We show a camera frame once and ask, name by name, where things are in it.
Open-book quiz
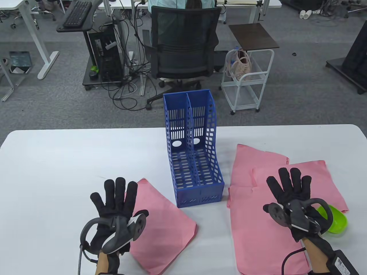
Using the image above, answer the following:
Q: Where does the person's left hand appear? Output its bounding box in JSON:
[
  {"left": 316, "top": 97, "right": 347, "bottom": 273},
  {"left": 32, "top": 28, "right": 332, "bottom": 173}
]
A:
[{"left": 90, "top": 177, "right": 149, "bottom": 256}]

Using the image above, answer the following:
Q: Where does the person's right hand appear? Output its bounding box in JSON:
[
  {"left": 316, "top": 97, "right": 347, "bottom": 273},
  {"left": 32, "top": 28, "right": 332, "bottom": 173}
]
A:
[{"left": 263, "top": 168, "right": 321, "bottom": 244}]

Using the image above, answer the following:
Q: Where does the pink paper stack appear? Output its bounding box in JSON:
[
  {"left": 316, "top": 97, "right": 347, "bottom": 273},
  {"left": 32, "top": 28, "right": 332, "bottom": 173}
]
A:
[
  {"left": 123, "top": 178, "right": 198, "bottom": 274},
  {"left": 229, "top": 186, "right": 311, "bottom": 275},
  {"left": 227, "top": 144, "right": 290, "bottom": 208},
  {"left": 252, "top": 160, "right": 350, "bottom": 213}
]

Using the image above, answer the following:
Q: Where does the person's right forearm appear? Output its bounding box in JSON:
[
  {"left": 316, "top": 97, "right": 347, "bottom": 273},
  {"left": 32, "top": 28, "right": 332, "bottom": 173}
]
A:
[{"left": 300, "top": 236, "right": 339, "bottom": 275}]

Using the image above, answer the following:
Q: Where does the person's left forearm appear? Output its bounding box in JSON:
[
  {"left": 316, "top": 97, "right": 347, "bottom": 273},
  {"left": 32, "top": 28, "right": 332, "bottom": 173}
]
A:
[{"left": 95, "top": 249, "right": 119, "bottom": 275}]

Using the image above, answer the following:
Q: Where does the black handheld controller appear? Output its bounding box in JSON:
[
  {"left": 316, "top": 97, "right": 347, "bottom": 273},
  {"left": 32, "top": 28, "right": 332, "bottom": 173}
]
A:
[
  {"left": 80, "top": 213, "right": 147, "bottom": 262},
  {"left": 268, "top": 198, "right": 334, "bottom": 236}
]

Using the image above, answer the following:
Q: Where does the green plastic bowl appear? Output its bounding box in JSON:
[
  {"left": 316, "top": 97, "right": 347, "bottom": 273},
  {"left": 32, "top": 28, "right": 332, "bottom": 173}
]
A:
[{"left": 317, "top": 204, "right": 348, "bottom": 234}]

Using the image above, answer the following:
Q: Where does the blue plastic file holder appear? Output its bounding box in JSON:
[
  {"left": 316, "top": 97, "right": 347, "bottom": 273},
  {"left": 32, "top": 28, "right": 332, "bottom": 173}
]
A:
[{"left": 163, "top": 89, "right": 225, "bottom": 208}]

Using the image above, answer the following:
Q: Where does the white rolling cart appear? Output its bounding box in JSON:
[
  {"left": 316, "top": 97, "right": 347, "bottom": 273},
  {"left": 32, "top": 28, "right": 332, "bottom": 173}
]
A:
[{"left": 221, "top": 49, "right": 275, "bottom": 115}]

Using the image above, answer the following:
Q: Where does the black computer cart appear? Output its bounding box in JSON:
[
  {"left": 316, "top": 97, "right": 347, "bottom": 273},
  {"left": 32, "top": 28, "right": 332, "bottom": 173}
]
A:
[{"left": 56, "top": 0, "right": 128, "bottom": 91}]

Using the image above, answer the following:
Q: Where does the beige handbag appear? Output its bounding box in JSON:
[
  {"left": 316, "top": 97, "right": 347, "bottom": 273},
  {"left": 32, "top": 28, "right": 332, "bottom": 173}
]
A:
[{"left": 226, "top": 49, "right": 253, "bottom": 80}]

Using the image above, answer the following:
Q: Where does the black computer tower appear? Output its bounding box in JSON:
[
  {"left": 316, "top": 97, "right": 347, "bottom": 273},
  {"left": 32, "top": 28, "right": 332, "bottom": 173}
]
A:
[{"left": 87, "top": 27, "right": 124, "bottom": 82}]

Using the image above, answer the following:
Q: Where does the black floor stand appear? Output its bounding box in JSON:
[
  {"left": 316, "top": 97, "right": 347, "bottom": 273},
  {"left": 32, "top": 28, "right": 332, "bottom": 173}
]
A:
[{"left": 326, "top": 20, "right": 367, "bottom": 94}]

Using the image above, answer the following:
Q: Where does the black mesh office chair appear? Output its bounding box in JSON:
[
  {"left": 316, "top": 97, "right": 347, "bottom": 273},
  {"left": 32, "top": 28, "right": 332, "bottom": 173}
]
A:
[{"left": 142, "top": 6, "right": 222, "bottom": 111}]

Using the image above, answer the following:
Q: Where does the dark teal floor box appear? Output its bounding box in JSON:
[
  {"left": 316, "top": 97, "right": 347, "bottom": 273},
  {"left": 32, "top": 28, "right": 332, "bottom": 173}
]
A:
[{"left": 9, "top": 52, "right": 32, "bottom": 74}]

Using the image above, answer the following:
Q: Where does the black keyboard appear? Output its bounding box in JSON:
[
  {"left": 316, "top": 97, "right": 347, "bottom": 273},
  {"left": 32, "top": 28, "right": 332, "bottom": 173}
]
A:
[{"left": 63, "top": 1, "right": 93, "bottom": 28}]

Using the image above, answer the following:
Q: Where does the grey braided cable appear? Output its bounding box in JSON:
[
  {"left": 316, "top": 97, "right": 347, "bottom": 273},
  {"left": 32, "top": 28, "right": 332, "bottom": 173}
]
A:
[{"left": 76, "top": 242, "right": 99, "bottom": 275}]

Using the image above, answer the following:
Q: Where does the black glove cable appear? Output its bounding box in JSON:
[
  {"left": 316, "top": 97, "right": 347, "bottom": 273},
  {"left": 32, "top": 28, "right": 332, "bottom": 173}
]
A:
[{"left": 282, "top": 248, "right": 307, "bottom": 275}]

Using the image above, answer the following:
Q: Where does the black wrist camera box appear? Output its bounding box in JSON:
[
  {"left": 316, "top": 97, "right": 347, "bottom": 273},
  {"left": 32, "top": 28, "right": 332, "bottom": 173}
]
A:
[{"left": 327, "top": 250, "right": 359, "bottom": 275}]

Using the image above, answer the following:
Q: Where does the black cable tangle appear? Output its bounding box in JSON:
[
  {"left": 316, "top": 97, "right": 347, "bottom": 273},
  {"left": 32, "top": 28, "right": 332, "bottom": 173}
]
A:
[{"left": 99, "top": 11, "right": 158, "bottom": 111}]

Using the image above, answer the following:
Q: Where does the white desk frame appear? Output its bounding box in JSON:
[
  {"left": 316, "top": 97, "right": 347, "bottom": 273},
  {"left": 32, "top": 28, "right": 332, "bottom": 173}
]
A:
[{"left": 0, "top": 57, "right": 14, "bottom": 102}]

